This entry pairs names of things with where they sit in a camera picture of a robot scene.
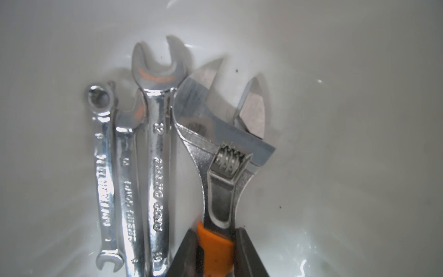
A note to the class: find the medium silver open-end wrench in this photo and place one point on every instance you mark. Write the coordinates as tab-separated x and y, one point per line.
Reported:
158	89

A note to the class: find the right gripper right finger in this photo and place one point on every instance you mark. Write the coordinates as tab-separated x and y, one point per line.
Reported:
247	262

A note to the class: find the orange handled adjustable wrench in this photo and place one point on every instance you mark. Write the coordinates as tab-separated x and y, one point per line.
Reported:
227	156

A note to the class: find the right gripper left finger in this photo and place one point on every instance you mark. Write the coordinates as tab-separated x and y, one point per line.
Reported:
188	261

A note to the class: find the white plastic storage box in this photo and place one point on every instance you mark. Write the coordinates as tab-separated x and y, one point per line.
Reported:
354	107

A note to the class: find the small silver ring wrench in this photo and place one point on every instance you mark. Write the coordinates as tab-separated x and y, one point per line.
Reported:
101	101

